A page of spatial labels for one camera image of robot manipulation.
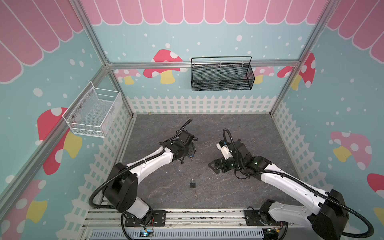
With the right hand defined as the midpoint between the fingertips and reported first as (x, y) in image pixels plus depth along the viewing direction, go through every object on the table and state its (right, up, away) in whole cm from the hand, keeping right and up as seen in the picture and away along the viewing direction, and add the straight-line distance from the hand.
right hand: (214, 162), depth 78 cm
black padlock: (-12, -14, +7) cm, 20 cm away
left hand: (-14, +4, +10) cm, 17 cm away
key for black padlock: (-10, -19, +3) cm, 22 cm away
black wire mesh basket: (+7, +50, +16) cm, 53 cm away
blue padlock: (-13, 0, +19) cm, 23 cm away
